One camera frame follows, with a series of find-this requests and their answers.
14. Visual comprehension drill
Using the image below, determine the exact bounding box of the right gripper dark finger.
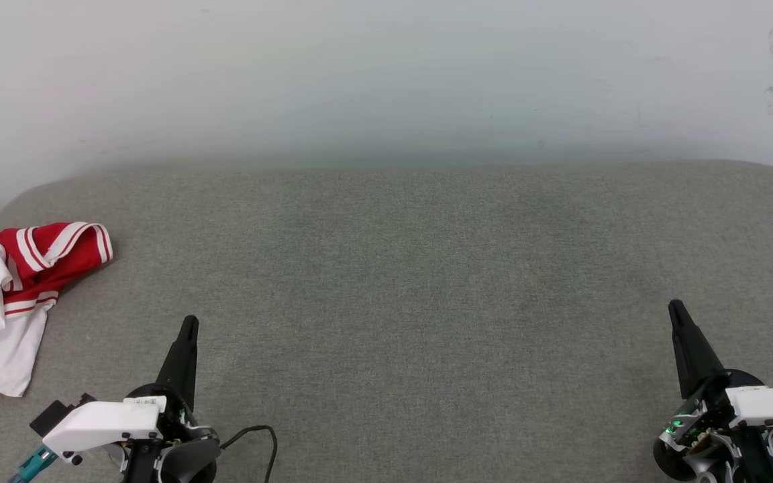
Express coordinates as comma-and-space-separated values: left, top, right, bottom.
668, 299, 725, 401

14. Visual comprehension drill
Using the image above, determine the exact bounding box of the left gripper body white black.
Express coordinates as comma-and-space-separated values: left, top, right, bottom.
41, 382, 221, 483

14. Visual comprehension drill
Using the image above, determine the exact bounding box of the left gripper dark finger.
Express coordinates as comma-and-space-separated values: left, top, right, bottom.
155, 315, 200, 412

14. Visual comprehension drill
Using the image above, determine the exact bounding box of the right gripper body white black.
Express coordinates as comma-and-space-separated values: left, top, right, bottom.
653, 368, 773, 483

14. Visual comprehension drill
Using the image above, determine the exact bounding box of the grey fabric sofa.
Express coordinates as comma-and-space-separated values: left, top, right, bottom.
0, 160, 773, 483

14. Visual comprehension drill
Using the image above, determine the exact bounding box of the red and white jersey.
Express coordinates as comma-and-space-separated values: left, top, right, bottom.
0, 221, 114, 398

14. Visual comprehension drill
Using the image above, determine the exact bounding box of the left camera cable teal plug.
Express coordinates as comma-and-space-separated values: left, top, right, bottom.
8, 445, 60, 483

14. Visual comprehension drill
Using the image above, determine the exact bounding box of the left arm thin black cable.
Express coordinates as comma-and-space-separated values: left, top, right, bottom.
219, 425, 278, 483

